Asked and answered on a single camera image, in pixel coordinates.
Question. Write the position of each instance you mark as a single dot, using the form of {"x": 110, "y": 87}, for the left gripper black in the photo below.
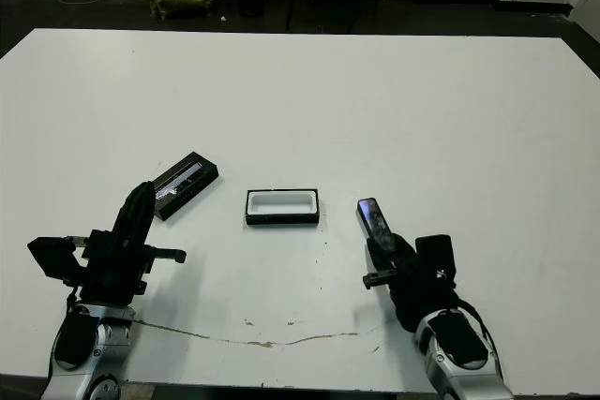
{"x": 115, "y": 273}

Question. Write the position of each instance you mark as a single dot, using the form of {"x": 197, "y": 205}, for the black box lid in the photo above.
{"x": 185, "y": 184}

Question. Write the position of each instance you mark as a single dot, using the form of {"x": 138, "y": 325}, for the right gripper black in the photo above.
{"x": 417, "y": 301}

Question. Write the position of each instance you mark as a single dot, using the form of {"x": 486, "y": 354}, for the slim black camera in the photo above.
{"x": 375, "y": 222}

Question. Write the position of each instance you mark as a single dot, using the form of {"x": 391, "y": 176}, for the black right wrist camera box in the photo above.
{"x": 435, "y": 257}

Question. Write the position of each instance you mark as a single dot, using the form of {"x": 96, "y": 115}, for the black box with white tray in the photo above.
{"x": 281, "y": 221}

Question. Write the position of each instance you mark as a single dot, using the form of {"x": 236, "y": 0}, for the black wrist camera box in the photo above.
{"x": 54, "y": 259}
{"x": 435, "y": 257}

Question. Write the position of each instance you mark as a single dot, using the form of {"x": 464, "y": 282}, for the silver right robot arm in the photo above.
{"x": 459, "y": 358}

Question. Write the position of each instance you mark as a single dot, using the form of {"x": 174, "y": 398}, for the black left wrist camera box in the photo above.
{"x": 54, "y": 259}

